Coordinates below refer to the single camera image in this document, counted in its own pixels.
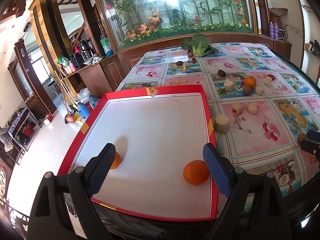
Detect orange fruit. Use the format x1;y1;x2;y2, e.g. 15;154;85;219
183;160;210;185
244;76;257;89

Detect large beige yam chunk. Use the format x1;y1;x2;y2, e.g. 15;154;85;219
215;114;229;134

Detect small orange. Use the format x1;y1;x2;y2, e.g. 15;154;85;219
110;152;121;170

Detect brown kiwi fruit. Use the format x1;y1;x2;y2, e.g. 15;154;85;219
242;85;253;96

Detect colourful fruit print tablecloth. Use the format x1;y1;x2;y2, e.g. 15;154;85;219
118;42;319;196

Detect blue thermos flask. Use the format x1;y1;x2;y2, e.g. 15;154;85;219
78;102;91;119

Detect beige yam piece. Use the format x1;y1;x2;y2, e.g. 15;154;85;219
223;81;235;92

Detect red tray with white base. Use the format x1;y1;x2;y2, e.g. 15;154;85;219
59;85;218;222

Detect grey thermos flask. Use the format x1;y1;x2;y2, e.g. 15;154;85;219
89;94;100;109

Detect dark red jujube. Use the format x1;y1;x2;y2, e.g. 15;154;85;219
218;69;226;77

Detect green bok choy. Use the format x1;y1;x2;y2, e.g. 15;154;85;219
181;34;219;57

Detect green water bottle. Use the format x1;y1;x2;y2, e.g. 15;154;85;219
100;33;114;57

